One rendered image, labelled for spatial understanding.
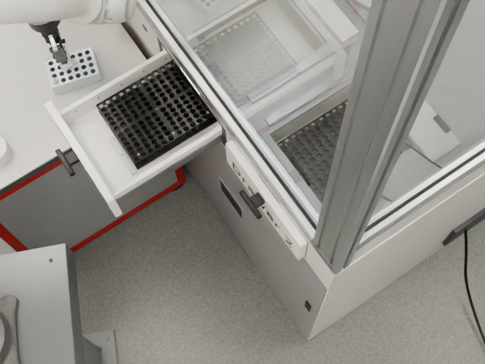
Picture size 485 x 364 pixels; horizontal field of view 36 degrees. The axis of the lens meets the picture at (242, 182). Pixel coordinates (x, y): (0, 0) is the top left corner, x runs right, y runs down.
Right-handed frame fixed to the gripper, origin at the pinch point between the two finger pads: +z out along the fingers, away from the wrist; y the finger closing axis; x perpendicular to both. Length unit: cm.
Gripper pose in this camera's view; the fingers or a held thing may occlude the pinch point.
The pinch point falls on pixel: (63, 56)
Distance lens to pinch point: 191.2
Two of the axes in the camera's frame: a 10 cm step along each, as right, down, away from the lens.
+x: 9.5, -3.1, 1.0
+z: 0.2, 3.5, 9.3
